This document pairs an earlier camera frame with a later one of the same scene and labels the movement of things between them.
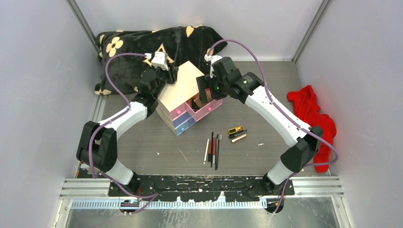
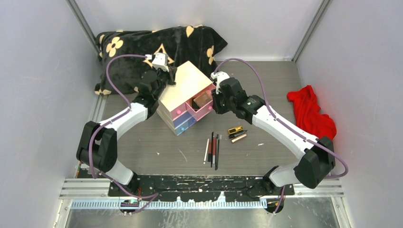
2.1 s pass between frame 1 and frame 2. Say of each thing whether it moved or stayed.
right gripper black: moved
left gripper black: stayed
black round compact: stayed
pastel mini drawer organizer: stayed
